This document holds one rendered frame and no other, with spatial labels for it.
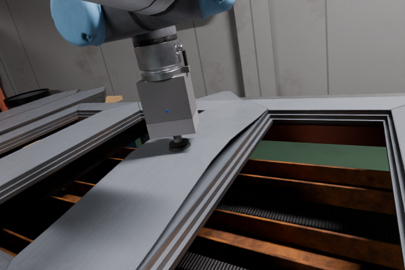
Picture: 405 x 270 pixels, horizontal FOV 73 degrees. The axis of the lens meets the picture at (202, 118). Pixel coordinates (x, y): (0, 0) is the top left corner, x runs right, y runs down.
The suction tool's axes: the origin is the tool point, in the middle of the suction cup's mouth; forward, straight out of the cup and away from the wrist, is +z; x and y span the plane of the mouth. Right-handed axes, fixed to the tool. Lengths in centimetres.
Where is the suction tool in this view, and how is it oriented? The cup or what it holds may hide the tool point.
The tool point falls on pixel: (181, 152)
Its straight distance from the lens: 53.7
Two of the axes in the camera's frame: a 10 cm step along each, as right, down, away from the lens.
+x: -1.0, 3.5, -9.3
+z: 1.8, 9.3, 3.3
